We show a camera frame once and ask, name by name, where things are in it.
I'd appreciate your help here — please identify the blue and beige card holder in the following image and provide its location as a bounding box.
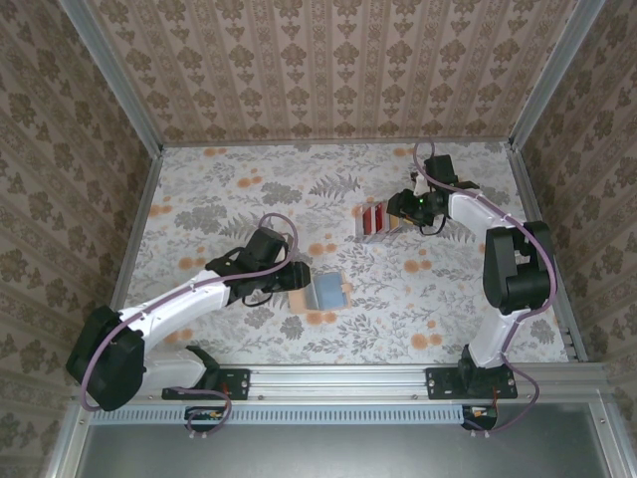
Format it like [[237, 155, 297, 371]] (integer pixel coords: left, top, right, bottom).
[[288, 271, 352, 316]]

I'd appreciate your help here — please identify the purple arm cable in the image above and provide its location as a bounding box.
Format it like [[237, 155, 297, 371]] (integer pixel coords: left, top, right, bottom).
[[413, 141, 554, 440], [79, 212, 301, 442]]

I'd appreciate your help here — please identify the black controller board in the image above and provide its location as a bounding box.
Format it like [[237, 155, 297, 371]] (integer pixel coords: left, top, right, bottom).
[[461, 404, 500, 430], [184, 405, 231, 433]]

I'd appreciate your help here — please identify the slotted grey cable duct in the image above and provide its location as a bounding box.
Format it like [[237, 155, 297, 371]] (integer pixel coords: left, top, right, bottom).
[[91, 402, 505, 425]]

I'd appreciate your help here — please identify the aluminium table edge rail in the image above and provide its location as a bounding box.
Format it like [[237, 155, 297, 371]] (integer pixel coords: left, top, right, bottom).
[[161, 138, 514, 149], [108, 146, 165, 310], [506, 142, 589, 363]]

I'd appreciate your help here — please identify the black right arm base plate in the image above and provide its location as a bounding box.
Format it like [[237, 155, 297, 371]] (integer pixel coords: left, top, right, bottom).
[[425, 366, 519, 401]]

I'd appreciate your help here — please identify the aluminium frame post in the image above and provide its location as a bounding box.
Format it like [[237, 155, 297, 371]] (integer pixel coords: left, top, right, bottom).
[[58, 0, 165, 153], [509, 0, 612, 148]]

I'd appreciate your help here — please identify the red-faced credit card stack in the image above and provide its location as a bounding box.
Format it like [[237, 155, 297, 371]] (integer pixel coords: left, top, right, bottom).
[[360, 201, 388, 235]]

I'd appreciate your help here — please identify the grey metal panel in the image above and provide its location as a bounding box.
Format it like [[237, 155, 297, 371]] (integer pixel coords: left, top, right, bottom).
[[74, 422, 616, 478]]

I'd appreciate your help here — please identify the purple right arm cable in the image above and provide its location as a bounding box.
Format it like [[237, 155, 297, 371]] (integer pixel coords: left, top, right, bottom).
[[413, 141, 554, 440]]

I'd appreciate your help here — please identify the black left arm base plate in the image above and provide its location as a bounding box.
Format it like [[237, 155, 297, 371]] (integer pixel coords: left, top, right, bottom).
[[162, 366, 252, 401]]

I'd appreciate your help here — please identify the aluminium frame bar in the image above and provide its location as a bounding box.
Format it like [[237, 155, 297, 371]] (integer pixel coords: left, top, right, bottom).
[[43, 397, 94, 478], [591, 387, 637, 478]]

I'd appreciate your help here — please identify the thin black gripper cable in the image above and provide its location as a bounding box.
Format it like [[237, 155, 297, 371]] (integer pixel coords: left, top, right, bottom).
[[419, 212, 448, 236], [240, 290, 274, 309]]

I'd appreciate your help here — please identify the aluminium mounting rail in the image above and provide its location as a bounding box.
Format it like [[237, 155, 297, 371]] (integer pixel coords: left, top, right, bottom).
[[69, 361, 612, 407]]

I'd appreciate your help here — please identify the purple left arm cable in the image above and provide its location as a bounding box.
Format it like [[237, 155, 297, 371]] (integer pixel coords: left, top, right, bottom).
[[79, 212, 301, 442]]

